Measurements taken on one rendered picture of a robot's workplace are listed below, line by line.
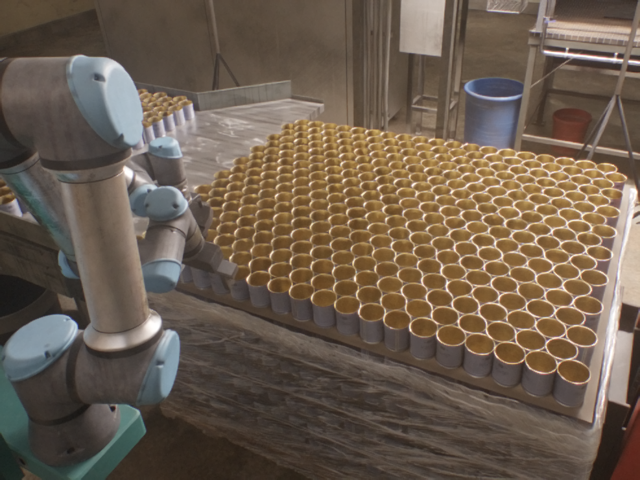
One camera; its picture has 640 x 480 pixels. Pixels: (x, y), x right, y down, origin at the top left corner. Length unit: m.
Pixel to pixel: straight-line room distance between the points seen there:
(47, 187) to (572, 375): 1.14
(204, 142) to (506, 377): 1.76
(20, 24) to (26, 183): 8.67
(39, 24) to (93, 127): 9.01
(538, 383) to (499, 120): 3.26
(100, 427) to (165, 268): 0.29
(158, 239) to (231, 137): 1.62
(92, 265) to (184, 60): 4.36
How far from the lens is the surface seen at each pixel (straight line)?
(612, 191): 2.09
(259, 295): 1.59
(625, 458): 1.77
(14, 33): 9.46
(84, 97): 0.75
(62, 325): 1.00
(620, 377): 1.88
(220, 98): 2.99
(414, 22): 4.31
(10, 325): 2.76
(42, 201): 0.97
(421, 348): 1.41
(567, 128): 4.96
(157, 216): 1.10
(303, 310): 1.53
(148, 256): 1.07
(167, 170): 1.49
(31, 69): 0.80
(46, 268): 2.30
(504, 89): 4.80
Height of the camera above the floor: 2.17
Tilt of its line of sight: 34 degrees down
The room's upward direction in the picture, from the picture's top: 2 degrees counter-clockwise
